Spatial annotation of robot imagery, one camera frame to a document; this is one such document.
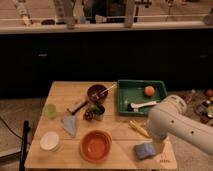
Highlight green plastic tray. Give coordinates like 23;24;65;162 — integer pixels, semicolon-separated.
117;80;167;117

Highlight white round container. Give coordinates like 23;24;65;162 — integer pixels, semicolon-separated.
40;132;60;151

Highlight white spoon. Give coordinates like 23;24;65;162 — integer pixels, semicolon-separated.
94;83;117;98

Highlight dark brown bowl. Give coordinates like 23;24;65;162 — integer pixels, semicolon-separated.
87;84;108;104

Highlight black cable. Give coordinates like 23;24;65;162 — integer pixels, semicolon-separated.
0;117;32;146

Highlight white handled brush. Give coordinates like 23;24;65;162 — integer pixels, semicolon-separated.
127;101;157;112

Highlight orange ball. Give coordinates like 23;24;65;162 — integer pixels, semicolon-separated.
144;86;155;97

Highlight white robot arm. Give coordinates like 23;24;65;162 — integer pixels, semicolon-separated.
147;95;213;156

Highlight red bowl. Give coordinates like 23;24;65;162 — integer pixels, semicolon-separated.
79;130;112;163

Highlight green translucent cup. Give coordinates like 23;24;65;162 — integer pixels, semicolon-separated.
42;104;56;119

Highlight blue sponge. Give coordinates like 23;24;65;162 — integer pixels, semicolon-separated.
134;143;156;160

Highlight wooden table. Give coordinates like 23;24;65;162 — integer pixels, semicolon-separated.
25;82;177;171

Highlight small potted plant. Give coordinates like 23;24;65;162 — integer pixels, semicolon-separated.
83;104;105;121

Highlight black stand left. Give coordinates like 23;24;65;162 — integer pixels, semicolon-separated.
19;120;30;171

